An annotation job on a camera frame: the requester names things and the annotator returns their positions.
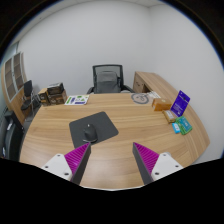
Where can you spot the green packet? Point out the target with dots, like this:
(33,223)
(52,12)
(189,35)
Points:
(185,125)

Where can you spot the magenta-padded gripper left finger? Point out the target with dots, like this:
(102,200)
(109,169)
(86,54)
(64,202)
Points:
(76,160)

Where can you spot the small blue box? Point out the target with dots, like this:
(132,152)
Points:
(176,128)

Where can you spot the orange-brown cardboard box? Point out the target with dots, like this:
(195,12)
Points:
(162,104)

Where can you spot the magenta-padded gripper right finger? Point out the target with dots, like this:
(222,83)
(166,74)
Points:
(148,160)

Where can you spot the purple standing card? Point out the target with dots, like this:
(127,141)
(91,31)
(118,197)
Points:
(180,104)

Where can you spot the wooden shelf unit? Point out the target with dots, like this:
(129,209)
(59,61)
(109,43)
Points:
(13,80)

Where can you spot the stack of dark boxes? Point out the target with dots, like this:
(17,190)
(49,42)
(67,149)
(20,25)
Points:
(55,95)

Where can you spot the small tan box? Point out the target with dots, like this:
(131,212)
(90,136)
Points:
(170,116)

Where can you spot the white green blue leaflet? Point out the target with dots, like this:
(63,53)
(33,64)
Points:
(76,100)

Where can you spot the white paper sheet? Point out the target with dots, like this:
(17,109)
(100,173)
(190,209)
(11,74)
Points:
(154,95)

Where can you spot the wooden side desk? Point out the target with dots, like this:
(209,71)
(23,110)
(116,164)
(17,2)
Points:
(155,82)

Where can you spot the large black office chair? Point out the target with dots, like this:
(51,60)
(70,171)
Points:
(11,136)

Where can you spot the dark grey computer mouse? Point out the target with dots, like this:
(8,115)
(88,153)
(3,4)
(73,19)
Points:
(90,134)

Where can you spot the grey backpack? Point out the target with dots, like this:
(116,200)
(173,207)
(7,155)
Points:
(107,82)

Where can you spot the small black chair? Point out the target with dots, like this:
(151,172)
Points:
(28,90)

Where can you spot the grey mesh office chair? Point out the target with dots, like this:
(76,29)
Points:
(107,67)

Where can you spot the dark grey mouse pad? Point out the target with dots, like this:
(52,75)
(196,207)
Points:
(105,125)

